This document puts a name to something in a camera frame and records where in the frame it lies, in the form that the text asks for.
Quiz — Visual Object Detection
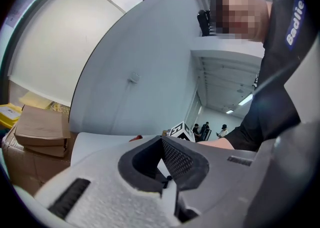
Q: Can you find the yellow plastic case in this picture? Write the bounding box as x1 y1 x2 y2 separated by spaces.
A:
0 102 24 130

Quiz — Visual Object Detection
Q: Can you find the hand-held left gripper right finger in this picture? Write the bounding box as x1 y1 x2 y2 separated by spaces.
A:
161 135 258 215

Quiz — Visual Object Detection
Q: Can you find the long ceiling tube light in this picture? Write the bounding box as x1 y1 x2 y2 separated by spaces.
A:
237 93 254 106

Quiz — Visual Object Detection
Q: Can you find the small brown cardboard box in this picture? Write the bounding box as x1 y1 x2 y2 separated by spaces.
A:
14 104 72 147

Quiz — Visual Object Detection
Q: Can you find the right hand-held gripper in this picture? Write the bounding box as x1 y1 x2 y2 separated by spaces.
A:
169 121 197 143

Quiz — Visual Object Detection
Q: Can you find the person's head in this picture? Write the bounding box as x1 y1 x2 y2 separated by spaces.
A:
209 0 273 44

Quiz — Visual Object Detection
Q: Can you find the large brown cardboard box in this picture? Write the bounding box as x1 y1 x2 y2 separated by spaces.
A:
0 126 79 197

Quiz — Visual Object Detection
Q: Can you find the black head camera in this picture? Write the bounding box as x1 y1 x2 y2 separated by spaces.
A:
196 9 216 38

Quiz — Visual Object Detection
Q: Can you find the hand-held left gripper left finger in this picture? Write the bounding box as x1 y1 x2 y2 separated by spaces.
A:
34 135 181 228

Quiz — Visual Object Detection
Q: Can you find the person's black shirt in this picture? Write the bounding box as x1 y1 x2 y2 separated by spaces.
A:
224 0 320 153

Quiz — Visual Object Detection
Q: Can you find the white wall socket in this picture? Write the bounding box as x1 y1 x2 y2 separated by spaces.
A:
127 72 142 84

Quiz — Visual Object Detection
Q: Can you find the person's right forearm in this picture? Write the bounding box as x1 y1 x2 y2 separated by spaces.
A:
197 136 236 151

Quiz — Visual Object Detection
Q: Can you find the white roller blind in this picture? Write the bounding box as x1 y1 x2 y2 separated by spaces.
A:
6 0 126 108

